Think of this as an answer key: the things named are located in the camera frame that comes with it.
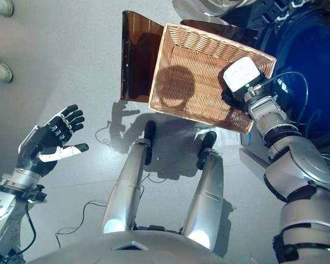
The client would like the brown acrylic stool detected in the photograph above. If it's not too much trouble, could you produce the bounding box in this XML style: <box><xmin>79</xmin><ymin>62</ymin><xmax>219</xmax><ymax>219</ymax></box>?
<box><xmin>119</xmin><ymin>10</ymin><xmax>258</xmax><ymax>103</ymax></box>

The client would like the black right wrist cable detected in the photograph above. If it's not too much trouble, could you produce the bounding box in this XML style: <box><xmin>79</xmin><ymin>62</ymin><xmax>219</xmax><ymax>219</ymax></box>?
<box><xmin>254</xmin><ymin>71</ymin><xmax>310</xmax><ymax>138</ymax></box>

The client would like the silver robot torso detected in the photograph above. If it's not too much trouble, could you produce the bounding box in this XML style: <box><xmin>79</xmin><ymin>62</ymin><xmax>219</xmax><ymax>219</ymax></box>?
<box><xmin>27</xmin><ymin>229</ymin><xmax>281</xmax><ymax>264</ymax></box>

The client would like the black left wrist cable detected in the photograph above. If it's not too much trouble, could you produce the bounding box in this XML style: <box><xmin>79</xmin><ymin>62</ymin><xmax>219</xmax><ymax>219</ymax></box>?
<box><xmin>0</xmin><ymin>203</ymin><xmax>37</xmax><ymax>262</ymax></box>

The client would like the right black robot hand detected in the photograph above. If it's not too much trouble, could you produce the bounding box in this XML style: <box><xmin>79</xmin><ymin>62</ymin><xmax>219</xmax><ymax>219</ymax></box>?
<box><xmin>222</xmin><ymin>57</ymin><xmax>266</xmax><ymax>104</ymax></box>

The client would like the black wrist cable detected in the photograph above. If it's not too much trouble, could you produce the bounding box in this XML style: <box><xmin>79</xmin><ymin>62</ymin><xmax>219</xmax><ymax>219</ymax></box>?
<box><xmin>0</xmin><ymin>203</ymin><xmax>37</xmax><ymax>262</ymax></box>
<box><xmin>254</xmin><ymin>71</ymin><xmax>310</xmax><ymax>138</ymax></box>

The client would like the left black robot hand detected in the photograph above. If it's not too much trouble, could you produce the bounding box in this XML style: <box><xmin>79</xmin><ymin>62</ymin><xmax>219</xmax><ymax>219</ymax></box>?
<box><xmin>16</xmin><ymin>104</ymin><xmax>90</xmax><ymax>177</ymax></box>

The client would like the right silver robot leg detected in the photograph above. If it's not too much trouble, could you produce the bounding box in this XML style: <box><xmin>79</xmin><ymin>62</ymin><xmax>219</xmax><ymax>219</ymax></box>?
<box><xmin>183</xmin><ymin>131</ymin><xmax>225</xmax><ymax>251</ymax></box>

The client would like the grey front-load washing machine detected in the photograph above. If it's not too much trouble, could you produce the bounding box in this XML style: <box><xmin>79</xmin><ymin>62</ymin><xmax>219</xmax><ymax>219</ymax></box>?
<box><xmin>236</xmin><ymin>0</ymin><xmax>330</xmax><ymax>177</ymax></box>

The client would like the woven wicker laundry basket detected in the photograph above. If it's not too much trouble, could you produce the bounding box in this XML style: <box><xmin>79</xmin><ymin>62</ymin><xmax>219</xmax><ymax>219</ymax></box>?
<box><xmin>147</xmin><ymin>23</ymin><xmax>277</xmax><ymax>135</ymax></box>

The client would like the silver robot leg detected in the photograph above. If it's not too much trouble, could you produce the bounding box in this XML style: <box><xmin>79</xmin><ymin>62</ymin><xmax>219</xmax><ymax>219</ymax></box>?
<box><xmin>183</xmin><ymin>131</ymin><xmax>225</xmax><ymax>251</ymax></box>
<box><xmin>101</xmin><ymin>120</ymin><xmax>157</xmax><ymax>234</ymax></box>

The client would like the left silver robot leg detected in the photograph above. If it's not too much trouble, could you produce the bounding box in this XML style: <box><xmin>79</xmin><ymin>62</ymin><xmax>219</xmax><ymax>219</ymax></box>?
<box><xmin>101</xmin><ymin>120</ymin><xmax>157</xmax><ymax>234</ymax></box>

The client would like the white appliance platform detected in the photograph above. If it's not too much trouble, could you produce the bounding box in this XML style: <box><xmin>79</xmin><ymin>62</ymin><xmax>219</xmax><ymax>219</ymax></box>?
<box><xmin>238</xmin><ymin>142</ymin><xmax>273</xmax><ymax>171</ymax></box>

